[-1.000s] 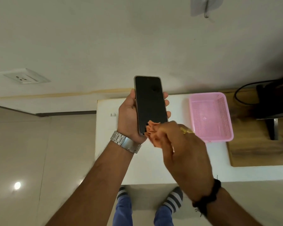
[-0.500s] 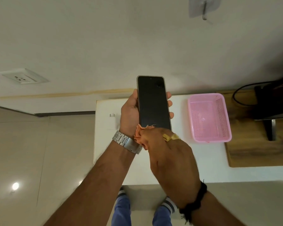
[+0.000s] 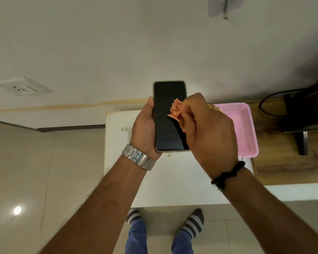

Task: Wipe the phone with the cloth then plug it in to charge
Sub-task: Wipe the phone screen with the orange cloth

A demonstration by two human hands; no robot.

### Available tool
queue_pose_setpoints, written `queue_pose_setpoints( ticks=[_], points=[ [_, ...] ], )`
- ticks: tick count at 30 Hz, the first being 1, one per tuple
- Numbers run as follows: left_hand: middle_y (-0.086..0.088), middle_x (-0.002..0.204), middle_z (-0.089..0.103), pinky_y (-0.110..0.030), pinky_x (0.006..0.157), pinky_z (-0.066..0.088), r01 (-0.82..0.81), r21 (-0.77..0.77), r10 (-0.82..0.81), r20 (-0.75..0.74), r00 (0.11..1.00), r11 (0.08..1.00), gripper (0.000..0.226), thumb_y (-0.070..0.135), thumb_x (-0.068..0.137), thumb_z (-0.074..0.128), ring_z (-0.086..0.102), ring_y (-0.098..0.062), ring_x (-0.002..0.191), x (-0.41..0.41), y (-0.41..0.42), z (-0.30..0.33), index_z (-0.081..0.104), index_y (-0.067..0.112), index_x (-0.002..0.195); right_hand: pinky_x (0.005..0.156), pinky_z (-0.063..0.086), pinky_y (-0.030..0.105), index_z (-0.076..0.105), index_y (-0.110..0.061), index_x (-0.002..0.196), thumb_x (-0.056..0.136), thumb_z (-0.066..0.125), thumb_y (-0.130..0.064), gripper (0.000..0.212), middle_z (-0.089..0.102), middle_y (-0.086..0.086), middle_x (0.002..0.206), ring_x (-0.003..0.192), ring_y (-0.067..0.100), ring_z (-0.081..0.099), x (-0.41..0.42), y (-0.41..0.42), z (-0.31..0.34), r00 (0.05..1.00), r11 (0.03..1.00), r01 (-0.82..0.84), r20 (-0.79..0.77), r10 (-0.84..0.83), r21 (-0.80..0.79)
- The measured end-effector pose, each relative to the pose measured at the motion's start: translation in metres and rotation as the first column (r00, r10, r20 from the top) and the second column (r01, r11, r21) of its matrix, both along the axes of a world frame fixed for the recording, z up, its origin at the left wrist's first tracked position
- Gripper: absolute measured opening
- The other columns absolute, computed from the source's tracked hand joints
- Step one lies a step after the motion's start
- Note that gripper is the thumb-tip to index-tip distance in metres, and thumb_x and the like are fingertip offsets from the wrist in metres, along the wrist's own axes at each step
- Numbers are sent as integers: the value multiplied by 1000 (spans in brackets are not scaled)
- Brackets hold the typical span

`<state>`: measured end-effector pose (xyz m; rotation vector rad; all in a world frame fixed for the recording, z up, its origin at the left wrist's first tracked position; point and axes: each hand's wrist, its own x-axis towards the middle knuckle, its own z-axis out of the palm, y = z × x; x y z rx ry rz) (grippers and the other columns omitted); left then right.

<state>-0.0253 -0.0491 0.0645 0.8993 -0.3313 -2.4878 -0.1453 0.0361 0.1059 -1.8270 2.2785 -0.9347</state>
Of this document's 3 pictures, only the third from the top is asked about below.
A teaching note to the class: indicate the person's right hand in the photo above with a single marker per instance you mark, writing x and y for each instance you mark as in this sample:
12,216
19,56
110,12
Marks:
212,140

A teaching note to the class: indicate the pink plastic basket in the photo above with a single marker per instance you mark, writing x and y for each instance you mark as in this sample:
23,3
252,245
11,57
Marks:
245,129

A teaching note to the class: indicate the silver metal wristwatch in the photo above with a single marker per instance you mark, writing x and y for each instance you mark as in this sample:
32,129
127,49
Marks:
139,157

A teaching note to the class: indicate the person's striped sock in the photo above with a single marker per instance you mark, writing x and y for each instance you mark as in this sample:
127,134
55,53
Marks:
133,216
193,223

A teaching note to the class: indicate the person's right forearm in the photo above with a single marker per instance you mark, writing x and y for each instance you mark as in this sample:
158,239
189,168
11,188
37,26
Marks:
270,216

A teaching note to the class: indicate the person's jeans leg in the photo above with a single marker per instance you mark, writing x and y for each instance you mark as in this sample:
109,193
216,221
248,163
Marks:
182,244
136,240

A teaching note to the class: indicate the person's right jeans leg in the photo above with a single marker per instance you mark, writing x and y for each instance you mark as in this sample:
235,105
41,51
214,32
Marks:
182,244

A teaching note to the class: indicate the black smartphone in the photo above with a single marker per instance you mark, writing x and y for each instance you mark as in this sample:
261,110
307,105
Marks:
165,134

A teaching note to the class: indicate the clear adhesive wall hook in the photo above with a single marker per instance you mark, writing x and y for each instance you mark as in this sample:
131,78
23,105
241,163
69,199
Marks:
222,5

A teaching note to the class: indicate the orange cleaning cloth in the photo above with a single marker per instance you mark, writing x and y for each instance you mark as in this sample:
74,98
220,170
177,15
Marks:
176,109

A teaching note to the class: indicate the black television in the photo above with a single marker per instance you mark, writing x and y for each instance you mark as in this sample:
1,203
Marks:
304,111

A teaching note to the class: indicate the person's left forearm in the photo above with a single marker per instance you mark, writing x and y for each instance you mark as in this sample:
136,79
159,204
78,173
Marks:
106,208

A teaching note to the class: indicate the person's left jeans leg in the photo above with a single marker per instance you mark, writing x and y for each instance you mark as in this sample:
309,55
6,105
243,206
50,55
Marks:
136,240

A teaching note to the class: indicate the white charger adapter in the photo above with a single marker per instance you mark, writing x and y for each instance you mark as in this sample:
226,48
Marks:
124,129

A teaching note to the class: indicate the white wall socket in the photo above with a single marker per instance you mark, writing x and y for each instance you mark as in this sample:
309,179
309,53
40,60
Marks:
21,88

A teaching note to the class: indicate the person's right striped sock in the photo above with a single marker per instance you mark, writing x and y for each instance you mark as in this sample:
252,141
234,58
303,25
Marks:
193,223

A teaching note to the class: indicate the brown wooden board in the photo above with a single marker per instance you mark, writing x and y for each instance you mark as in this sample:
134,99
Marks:
281,166

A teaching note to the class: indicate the person's left hand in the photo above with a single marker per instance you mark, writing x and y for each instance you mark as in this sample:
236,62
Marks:
143,132

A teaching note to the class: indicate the person's left striped sock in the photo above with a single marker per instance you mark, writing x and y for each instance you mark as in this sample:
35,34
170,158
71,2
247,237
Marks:
133,216

